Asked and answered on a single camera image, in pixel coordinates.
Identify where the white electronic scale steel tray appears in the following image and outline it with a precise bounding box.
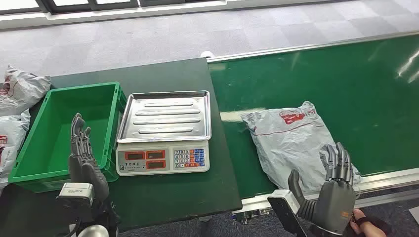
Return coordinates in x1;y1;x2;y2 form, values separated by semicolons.
115;90;212;177

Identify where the green conveyor belt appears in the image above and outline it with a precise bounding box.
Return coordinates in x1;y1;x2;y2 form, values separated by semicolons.
200;31;419;225

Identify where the green plastic crate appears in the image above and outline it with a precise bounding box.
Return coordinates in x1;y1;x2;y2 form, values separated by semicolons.
8;81;127;194

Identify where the person's hand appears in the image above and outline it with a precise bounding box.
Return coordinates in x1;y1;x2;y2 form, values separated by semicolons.
348;209;392;237

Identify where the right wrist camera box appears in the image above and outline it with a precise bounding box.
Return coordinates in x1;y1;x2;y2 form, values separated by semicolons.
267;190;310;237

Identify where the crumpled grey plastic package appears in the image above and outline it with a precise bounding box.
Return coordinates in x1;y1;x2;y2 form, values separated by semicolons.
0;65;52;117

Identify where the dark window frame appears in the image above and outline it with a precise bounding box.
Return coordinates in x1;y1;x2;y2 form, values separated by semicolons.
0;0;230;15

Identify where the white window sill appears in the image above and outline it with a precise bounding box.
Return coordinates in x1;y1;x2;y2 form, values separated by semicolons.
0;0;328;32

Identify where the grey package with black letters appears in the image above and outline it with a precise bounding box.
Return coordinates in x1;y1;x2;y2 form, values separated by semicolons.
241;100;363;196

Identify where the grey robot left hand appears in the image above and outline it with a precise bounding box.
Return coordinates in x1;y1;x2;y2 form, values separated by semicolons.
68;113;110;201

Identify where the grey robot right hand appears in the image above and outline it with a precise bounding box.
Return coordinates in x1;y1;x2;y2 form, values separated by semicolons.
288;142;357;236

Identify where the white flat sheet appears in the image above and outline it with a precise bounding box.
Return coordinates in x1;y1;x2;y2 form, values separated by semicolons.
408;206;419;226

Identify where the grey package with red logo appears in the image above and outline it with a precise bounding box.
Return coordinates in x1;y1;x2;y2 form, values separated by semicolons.
0;109;31;189

